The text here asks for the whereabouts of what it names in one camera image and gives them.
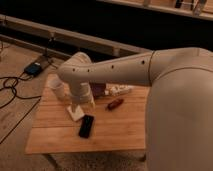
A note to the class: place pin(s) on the white square ceramic bowl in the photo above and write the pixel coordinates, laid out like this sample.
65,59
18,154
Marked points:
77,114

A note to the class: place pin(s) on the dark purple object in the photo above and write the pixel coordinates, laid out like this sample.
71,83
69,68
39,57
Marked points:
98,90

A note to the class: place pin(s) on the blue black power adapter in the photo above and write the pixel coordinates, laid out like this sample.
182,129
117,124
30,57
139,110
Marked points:
33,69

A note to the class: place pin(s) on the translucent plastic cup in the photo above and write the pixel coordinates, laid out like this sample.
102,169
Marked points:
57,87

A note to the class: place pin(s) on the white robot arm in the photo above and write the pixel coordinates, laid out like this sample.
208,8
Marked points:
179,107

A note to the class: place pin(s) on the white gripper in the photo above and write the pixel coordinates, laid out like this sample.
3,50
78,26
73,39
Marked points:
81,93

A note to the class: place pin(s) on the black rectangular remote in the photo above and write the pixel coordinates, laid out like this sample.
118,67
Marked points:
86,126

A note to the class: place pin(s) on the long metal rail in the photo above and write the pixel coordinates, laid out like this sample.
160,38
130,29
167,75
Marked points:
71,38

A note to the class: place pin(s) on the wooden board table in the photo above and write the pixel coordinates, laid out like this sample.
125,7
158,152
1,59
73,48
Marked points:
54,131

